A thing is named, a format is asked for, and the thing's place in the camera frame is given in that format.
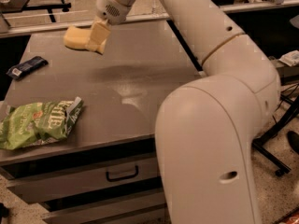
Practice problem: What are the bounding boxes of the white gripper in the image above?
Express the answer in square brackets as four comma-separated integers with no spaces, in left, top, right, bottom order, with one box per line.
[85,0,131,52]

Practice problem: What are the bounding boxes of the yellow sponge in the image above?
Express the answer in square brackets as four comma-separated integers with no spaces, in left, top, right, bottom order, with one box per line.
[64,26,106,54]

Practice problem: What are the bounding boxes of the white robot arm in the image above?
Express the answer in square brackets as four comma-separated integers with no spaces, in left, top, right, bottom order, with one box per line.
[96,0,280,224]

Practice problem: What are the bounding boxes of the blue rxbar blueberry wrapper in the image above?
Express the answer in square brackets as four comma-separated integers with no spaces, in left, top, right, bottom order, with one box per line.
[7,56,48,80]

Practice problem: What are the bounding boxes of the green kettle chips bag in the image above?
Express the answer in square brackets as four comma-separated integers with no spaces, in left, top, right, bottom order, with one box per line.
[0,97,83,150]

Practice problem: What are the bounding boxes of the grey drawer cabinet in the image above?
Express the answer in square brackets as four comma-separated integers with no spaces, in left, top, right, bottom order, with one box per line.
[1,21,198,224]

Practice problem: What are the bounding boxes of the black stand base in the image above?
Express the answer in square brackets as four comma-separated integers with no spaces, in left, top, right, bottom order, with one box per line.
[251,93,299,178]

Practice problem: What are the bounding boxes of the black drawer handle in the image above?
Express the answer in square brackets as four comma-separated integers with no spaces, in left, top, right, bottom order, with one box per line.
[106,165,139,182]

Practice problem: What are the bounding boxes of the grey metal rail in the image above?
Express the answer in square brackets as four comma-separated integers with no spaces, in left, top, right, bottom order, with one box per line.
[0,0,299,38]

